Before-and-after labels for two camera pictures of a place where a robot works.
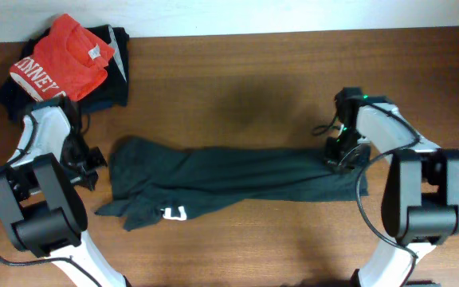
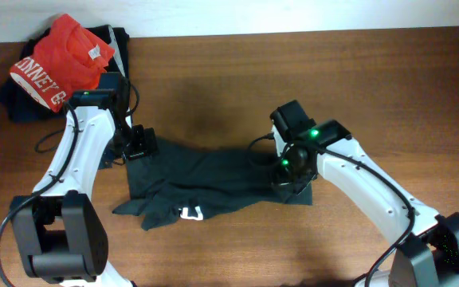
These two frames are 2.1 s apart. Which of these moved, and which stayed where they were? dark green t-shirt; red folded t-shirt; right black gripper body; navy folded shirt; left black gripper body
Moved: dark green t-shirt; left black gripper body; right black gripper body
Stayed: navy folded shirt; red folded t-shirt
